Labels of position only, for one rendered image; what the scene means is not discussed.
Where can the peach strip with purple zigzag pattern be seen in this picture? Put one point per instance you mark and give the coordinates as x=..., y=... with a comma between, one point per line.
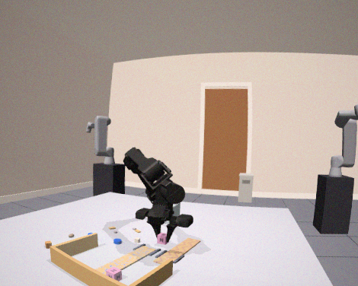
x=182, y=248

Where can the pink cube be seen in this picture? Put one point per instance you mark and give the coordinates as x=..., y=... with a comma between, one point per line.
x=161, y=238

